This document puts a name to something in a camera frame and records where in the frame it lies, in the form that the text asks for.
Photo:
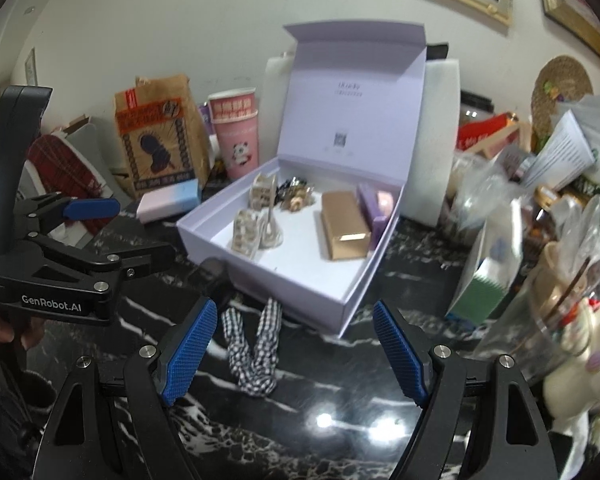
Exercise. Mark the red printed paper cup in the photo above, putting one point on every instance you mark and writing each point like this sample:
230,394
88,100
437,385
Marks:
232,102

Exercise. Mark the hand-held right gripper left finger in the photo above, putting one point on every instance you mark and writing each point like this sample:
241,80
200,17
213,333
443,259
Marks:
192,347

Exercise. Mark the white printed carton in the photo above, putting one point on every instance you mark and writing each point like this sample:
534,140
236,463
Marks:
485,285

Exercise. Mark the purple rectangular box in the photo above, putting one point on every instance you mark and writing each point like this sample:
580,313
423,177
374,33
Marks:
372,212

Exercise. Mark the clear plastic bag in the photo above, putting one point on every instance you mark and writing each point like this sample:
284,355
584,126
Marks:
480,200

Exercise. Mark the kraft paper pouch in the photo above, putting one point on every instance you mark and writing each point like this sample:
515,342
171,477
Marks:
497,150

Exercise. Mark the black white checked hair bow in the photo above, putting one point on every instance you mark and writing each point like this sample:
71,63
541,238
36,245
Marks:
265,340

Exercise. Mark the glass jar with gold lid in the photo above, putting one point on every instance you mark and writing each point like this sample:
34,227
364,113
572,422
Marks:
545,196

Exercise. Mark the white wall switch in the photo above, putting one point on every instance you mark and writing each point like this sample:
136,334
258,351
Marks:
30,66

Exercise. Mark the round woven straw mat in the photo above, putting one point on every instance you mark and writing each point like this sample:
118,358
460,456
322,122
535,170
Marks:
565,80

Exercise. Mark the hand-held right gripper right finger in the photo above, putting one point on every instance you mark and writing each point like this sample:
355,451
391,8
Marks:
399,355

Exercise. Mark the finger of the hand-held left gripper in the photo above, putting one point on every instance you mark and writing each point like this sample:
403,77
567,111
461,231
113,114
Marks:
140,257
92,209

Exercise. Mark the glass jar with black lid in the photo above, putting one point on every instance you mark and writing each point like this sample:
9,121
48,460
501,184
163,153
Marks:
475,105

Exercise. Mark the grey board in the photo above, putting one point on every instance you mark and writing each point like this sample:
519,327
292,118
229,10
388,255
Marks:
97,142

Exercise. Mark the white hinged gift box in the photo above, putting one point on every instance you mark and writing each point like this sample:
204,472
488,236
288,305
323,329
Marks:
355,110

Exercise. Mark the pink panda paper cup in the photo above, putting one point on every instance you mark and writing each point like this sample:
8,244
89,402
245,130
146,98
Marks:
237,145

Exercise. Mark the cream ridged hair clip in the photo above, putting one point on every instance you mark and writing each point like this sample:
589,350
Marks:
245,232
263,190

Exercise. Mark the beige ceramic mug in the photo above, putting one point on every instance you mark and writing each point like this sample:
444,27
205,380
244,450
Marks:
555,270

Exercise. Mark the white printed paper leaflet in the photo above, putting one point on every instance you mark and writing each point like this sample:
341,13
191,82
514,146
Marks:
562,152

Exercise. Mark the clear plastic cup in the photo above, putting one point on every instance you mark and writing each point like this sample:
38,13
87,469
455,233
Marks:
527,332

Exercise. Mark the pastel pink and blue box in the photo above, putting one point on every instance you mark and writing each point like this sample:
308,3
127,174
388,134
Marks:
167,200

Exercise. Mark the red plaid cloth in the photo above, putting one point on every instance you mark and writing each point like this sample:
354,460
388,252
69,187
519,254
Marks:
55,160

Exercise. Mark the crumpled translucent plastic bag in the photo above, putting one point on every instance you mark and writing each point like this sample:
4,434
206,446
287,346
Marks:
596,240

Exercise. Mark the small purple packet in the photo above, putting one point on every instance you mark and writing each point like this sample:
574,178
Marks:
205,117

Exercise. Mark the dark metallic hair clip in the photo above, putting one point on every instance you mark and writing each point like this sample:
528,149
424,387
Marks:
285,191

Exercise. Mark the black fabric bag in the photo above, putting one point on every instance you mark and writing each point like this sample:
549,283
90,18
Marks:
437,51

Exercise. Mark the red snack packet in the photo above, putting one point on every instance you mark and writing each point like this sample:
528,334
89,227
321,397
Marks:
480,132

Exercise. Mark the brown printed paper bag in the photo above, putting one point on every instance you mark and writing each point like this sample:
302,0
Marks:
155,135

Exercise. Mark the white foam sheet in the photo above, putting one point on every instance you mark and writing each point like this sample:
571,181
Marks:
435,135

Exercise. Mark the gold rectangular box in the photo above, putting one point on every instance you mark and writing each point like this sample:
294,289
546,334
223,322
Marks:
342,225

